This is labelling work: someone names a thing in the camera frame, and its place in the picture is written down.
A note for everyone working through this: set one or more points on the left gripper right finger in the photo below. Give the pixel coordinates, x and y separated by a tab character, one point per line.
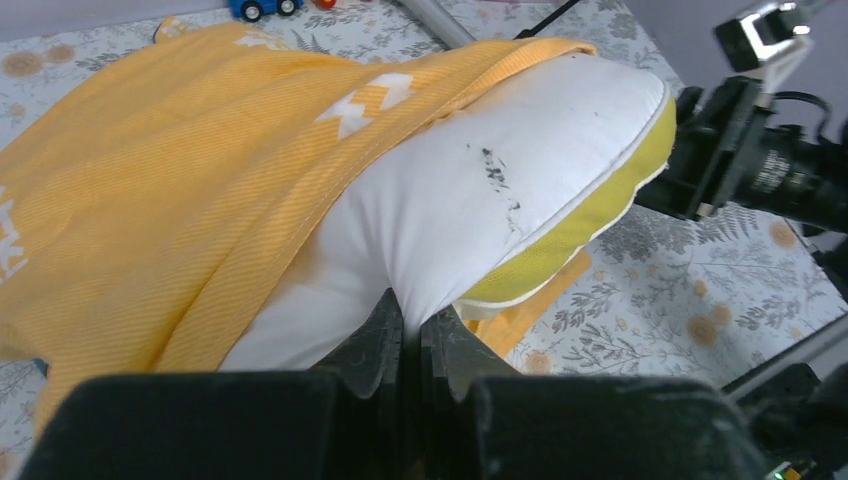
452	359

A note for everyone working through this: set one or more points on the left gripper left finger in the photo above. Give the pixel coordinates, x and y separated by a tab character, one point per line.
366	412

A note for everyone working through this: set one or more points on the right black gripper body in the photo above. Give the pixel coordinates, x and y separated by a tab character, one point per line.
725	151

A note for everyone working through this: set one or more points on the white pillow with yellow edge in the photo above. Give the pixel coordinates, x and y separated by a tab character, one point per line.
482	209

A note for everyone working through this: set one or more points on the yellow Mickey Mouse pillowcase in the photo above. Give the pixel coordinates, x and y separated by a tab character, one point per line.
147	216

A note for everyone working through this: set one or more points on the black tripod stand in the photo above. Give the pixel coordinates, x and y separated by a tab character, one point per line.
545	22

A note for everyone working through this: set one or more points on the grey metal cylinder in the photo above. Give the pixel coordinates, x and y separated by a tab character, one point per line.
438	21

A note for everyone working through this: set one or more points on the blue toy car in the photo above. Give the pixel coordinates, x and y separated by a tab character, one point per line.
254	10

